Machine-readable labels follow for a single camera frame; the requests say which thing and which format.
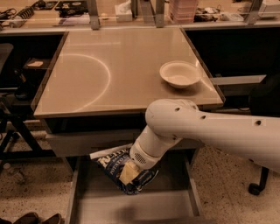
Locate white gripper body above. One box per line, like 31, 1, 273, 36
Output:
129, 141, 160, 170

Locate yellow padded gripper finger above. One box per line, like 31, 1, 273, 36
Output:
119, 160, 140, 185

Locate blue kettle chip bag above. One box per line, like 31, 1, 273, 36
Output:
89, 143, 158, 195

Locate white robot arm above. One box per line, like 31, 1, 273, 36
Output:
129, 99, 280, 173

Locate open middle drawer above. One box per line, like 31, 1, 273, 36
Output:
65, 150, 217, 224

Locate closed top drawer front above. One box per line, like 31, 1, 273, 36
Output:
45, 128, 205, 158

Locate grey drawer cabinet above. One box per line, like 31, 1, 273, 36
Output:
30, 26, 226, 224

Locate brown shoe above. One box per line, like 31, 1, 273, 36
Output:
13, 213, 39, 224
41, 213, 62, 224

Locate white bowl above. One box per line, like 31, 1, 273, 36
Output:
159, 60, 202, 88

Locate black stand at left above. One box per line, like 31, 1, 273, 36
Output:
0, 43, 56, 161

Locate clear plastic bottle on floor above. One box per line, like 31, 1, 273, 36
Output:
3, 163, 25, 185

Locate black office chair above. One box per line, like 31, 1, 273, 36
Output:
248, 73, 280, 195

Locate white tissue box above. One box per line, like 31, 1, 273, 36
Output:
115, 0, 132, 22

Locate pink plastic crate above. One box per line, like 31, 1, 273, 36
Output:
168, 0, 198, 24

